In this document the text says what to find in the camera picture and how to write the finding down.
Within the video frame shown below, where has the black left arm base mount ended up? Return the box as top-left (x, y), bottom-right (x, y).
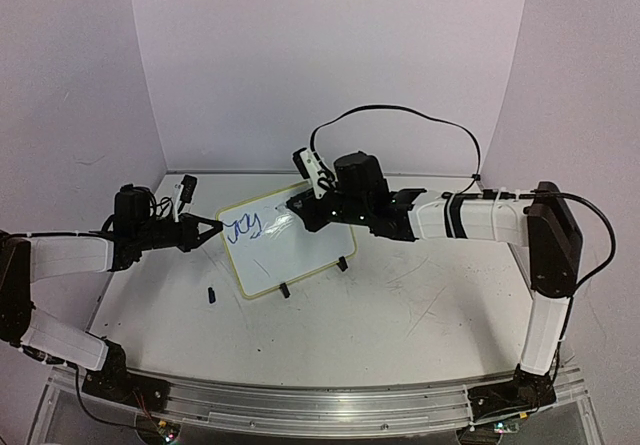
top-left (81, 340), bottom-right (170, 412)

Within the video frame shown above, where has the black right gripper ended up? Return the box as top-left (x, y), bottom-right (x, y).
top-left (283, 187), bottom-right (365, 234)

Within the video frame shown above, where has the black whiteboard stand foot left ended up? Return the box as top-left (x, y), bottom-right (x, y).
top-left (279, 283), bottom-right (290, 299)

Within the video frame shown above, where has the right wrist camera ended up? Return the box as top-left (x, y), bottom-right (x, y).
top-left (292, 147), bottom-right (336, 199)

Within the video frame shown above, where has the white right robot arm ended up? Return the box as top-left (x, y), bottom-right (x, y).
top-left (286, 148), bottom-right (583, 376)

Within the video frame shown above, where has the right circuit board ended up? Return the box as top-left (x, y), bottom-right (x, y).
top-left (493, 417), bottom-right (523, 435)

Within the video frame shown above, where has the left circuit board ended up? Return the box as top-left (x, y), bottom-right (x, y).
top-left (134, 415), bottom-right (182, 444)

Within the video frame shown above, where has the circuit board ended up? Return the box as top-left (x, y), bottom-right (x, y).
top-left (493, 417), bottom-right (523, 435)
top-left (134, 415), bottom-right (182, 444)

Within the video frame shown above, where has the yellow-framed whiteboard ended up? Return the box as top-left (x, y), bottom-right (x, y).
top-left (216, 182), bottom-right (357, 299)

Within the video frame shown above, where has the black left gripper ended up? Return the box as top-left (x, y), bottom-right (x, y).
top-left (133, 210), bottom-right (223, 251)

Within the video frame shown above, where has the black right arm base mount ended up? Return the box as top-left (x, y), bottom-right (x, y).
top-left (467, 367), bottom-right (556, 423)

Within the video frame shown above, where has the black whiteboard stand foot right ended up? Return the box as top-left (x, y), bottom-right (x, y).
top-left (337, 256), bottom-right (348, 272)

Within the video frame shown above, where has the black right camera cable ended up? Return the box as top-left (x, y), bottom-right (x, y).
top-left (309, 104), bottom-right (482, 196)

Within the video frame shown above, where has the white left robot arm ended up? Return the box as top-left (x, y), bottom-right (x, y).
top-left (1, 176), bottom-right (224, 402)

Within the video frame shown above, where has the black whiteboard stand foot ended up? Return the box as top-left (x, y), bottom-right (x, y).
top-left (337, 256), bottom-right (348, 272)
top-left (279, 283), bottom-right (290, 299)

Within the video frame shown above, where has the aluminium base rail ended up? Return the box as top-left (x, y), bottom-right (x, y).
top-left (32, 367), bottom-right (598, 439)

